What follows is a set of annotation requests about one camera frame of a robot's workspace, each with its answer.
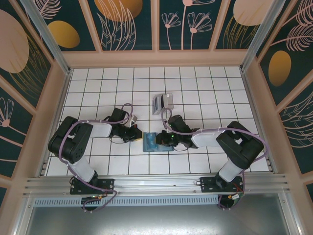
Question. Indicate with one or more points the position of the grey metal sheet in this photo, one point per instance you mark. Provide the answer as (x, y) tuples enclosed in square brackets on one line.
[(156, 220)]

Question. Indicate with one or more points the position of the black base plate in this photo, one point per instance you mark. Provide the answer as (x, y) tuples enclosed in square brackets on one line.
[(207, 184), (107, 186)]

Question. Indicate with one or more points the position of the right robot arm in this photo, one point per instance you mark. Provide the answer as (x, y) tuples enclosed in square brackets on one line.
[(205, 138)]

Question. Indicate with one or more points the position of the aluminium frame post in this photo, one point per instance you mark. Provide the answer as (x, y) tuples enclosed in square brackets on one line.
[(49, 36), (259, 36)]

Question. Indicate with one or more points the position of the dark credit card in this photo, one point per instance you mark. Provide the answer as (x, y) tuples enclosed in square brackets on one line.
[(161, 102)]

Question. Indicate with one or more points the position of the blue leather card holder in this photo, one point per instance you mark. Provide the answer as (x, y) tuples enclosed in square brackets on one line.
[(149, 143)]

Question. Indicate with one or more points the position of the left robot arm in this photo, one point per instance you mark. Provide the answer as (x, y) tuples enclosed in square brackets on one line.
[(102, 129)]

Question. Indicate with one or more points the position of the blue credit card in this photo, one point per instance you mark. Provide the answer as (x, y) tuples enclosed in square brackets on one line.
[(155, 104)]

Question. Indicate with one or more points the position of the aluminium mounting rail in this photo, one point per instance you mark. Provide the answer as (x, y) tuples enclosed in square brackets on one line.
[(156, 182)]

